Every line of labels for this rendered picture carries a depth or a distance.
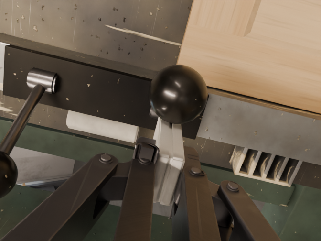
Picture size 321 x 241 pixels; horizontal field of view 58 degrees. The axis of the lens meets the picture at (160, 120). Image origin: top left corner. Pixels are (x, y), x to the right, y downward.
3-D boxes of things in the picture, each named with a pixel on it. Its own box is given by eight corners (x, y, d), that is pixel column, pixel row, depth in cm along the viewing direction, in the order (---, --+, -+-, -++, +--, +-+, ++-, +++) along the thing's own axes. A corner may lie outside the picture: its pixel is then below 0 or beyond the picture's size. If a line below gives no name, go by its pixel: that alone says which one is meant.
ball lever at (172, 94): (176, 132, 30) (207, 129, 17) (140, 124, 30) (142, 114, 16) (184, 96, 30) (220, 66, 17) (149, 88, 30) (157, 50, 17)
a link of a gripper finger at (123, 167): (145, 212, 14) (83, 198, 14) (151, 159, 19) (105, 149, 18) (152, 186, 13) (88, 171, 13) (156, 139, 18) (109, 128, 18)
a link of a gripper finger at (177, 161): (171, 157, 15) (185, 160, 15) (170, 110, 21) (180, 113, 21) (157, 204, 16) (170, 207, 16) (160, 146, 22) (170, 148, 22)
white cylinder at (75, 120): (72, 121, 35) (136, 136, 36) (64, 131, 32) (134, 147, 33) (76, 98, 34) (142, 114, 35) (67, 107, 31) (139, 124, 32)
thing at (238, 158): (281, 173, 37) (290, 187, 34) (229, 161, 37) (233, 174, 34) (294, 146, 36) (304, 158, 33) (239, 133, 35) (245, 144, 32)
